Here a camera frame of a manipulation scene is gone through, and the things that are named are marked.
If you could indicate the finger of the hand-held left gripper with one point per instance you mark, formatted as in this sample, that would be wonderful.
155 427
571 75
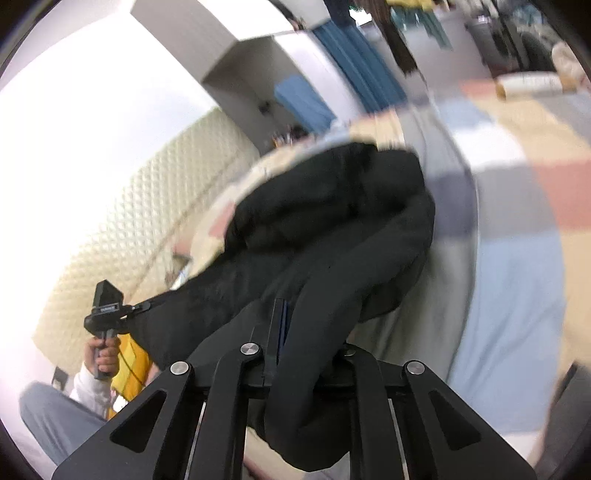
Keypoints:
138 307

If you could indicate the grey fleece cloth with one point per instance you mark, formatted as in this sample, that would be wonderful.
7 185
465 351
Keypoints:
570 415

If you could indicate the yellow cloth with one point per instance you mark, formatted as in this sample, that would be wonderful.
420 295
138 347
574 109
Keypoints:
131 369

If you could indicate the cream quilted headboard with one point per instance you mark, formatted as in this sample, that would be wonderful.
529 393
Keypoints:
138 207

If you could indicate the yellow hoodie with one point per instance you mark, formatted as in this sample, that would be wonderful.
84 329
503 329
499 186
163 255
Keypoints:
411 3

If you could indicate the grey white wardrobe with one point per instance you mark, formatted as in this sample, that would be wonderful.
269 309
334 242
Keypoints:
207 27

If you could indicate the person's left hand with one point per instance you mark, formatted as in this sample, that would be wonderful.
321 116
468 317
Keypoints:
108 357

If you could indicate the blue curtain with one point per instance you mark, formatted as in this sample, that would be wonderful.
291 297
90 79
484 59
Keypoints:
364 64

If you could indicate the teal hanging garment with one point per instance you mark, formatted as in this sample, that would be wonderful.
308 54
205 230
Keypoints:
429 27

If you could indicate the dark grey suitcase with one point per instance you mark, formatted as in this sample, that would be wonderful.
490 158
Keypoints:
494 41

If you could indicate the pile of clothes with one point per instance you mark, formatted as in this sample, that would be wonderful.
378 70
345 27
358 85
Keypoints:
563 55

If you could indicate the pastel patchwork quilt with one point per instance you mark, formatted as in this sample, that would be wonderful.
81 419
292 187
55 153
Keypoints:
508 277

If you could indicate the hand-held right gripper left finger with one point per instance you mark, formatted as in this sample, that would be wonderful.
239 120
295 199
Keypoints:
272 332

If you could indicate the black wall plug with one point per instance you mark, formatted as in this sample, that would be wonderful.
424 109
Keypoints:
265 107

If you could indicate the white bolster pillow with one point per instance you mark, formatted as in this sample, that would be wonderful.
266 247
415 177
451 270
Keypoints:
531 83

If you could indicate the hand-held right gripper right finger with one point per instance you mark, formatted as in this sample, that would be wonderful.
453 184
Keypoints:
369 392

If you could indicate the brown patterned scarf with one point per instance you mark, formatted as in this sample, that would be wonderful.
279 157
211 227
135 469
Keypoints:
397 41

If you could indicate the black puffer jacket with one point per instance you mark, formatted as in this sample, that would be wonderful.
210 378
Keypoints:
323 230

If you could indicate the person's left forearm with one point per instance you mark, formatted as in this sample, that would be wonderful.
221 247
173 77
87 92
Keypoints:
90 392

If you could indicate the cluster of small bottles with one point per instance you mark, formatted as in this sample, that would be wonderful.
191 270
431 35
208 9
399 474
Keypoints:
288 136

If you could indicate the black hanging jacket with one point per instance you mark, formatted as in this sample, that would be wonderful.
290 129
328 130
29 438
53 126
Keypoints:
339 11

